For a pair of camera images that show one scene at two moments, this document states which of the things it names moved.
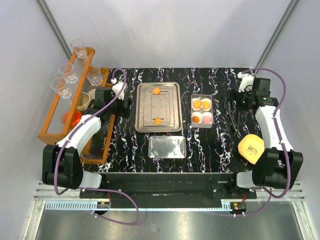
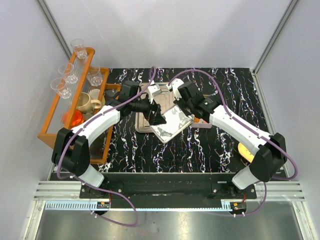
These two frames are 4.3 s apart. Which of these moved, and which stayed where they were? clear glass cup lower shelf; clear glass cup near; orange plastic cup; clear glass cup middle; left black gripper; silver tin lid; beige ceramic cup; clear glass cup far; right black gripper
Moved: left black gripper; right black gripper; silver tin lid
Stayed: clear glass cup near; beige ceramic cup; clear glass cup lower shelf; orange plastic cup; clear glass cup middle; clear glass cup far
